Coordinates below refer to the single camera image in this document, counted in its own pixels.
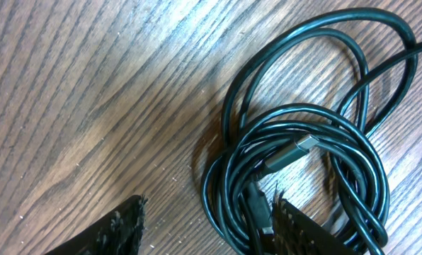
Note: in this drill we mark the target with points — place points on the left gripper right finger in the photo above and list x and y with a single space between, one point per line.
296 234

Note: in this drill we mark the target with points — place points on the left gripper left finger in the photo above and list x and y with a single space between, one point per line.
118 232

